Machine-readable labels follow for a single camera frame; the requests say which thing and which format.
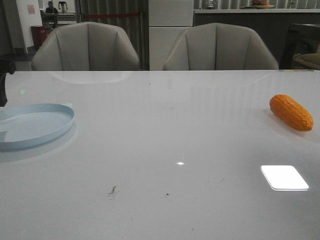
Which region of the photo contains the orange plastic corn cob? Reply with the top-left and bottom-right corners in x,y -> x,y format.
269,94 -> 314,132

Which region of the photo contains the red barrier belt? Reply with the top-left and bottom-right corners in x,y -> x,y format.
83,12 -> 141,19

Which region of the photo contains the right grey upholstered chair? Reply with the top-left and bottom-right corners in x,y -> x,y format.
163,23 -> 279,71

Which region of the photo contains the fruit bowl on counter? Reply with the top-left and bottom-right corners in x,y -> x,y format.
251,0 -> 275,10

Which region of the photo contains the white cabinet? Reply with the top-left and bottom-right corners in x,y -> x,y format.
148,0 -> 194,71

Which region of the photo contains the red trash bin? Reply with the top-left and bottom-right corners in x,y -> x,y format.
30,25 -> 47,50

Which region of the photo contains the light blue round plate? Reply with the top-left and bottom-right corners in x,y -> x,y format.
0,103 -> 75,150

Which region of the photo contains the seated person in background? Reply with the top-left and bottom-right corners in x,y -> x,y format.
45,1 -> 58,14

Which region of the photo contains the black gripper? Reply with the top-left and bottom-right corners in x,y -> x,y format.
0,59 -> 16,107

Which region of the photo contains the left grey upholstered chair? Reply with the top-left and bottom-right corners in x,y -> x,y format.
31,21 -> 140,71

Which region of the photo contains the grey upholstered chair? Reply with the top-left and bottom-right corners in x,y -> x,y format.
163,23 -> 279,71
31,21 -> 140,71

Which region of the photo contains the grey counter with white top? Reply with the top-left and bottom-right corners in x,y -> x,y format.
193,9 -> 320,65

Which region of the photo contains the dark wooden armchair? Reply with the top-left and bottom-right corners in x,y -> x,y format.
279,23 -> 320,69

